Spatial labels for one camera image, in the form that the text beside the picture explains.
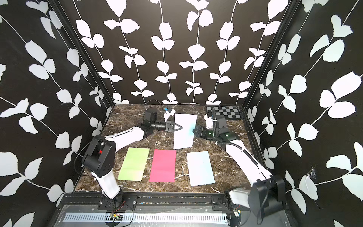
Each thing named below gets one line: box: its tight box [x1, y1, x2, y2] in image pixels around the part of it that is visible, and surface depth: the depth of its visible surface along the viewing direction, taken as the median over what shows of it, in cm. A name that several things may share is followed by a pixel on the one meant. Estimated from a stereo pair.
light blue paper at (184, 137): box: [173, 113, 198, 150], surface depth 86 cm
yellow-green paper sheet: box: [117, 147, 150, 182], surface depth 91 cm
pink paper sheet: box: [149, 149, 177, 183], surface depth 89 cm
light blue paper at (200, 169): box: [186, 150, 216, 187], surface depth 88 cm
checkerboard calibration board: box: [206, 105, 242, 121], surface depth 117 cm
